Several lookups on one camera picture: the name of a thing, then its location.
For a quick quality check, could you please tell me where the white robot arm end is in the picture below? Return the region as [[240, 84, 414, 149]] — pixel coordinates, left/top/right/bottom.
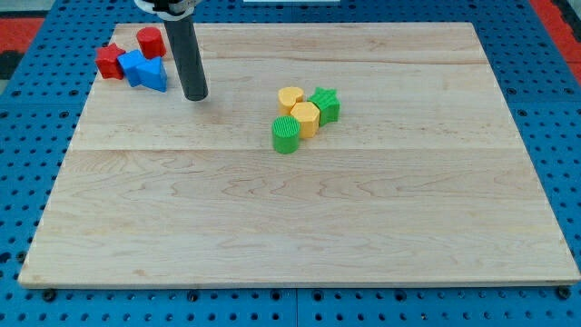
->
[[134, 0, 202, 21]]

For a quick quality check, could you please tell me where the green cylinder block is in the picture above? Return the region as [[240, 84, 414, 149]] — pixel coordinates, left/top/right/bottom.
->
[[271, 115, 300, 154]]

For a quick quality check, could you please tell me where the yellow hexagon block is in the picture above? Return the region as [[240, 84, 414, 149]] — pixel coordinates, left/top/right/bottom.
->
[[290, 102, 320, 139]]

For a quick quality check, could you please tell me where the yellow heart block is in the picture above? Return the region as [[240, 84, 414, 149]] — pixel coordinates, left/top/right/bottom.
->
[[278, 86, 304, 115]]

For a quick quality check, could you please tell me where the green star block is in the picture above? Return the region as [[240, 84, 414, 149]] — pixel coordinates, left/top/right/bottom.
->
[[309, 87, 340, 126]]

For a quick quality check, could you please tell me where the light wooden board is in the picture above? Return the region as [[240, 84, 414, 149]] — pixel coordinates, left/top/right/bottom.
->
[[19, 23, 580, 289]]

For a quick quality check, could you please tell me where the blue triangle block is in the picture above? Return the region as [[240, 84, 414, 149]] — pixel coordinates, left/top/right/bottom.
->
[[136, 56, 167, 93]]

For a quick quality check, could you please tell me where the black cylindrical pointer rod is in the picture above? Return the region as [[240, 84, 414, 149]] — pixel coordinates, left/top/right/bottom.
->
[[164, 16, 208, 102]]

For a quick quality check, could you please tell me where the red cylinder block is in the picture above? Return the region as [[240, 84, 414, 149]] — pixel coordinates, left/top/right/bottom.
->
[[136, 26, 166, 59]]

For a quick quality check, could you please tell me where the blue cube block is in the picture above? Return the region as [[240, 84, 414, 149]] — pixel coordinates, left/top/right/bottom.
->
[[117, 50, 146, 87]]

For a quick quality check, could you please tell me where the red star block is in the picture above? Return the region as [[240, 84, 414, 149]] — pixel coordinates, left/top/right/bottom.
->
[[94, 43, 126, 80]]

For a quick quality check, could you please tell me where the blue perforated metal base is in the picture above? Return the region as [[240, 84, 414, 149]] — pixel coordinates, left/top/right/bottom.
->
[[1, 1, 580, 326]]

